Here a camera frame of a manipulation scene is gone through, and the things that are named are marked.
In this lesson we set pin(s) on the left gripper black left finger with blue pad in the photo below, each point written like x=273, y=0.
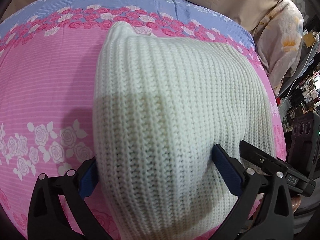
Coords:
x=58, y=209

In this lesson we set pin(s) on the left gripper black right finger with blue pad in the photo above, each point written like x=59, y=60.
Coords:
x=275, y=217

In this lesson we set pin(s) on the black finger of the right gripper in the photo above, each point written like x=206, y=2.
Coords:
x=257, y=157

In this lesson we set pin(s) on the white red navy knit sweater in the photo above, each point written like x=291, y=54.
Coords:
x=160, y=105

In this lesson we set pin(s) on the person's right hand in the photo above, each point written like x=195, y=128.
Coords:
x=295, y=202

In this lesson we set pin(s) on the cluttered shelf items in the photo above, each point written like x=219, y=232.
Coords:
x=304, y=150

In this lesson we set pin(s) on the floral cream pillow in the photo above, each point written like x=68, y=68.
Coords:
x=278, y=42

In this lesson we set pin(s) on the pink blue floral bed sheet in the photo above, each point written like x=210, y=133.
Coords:
x=49, y=52

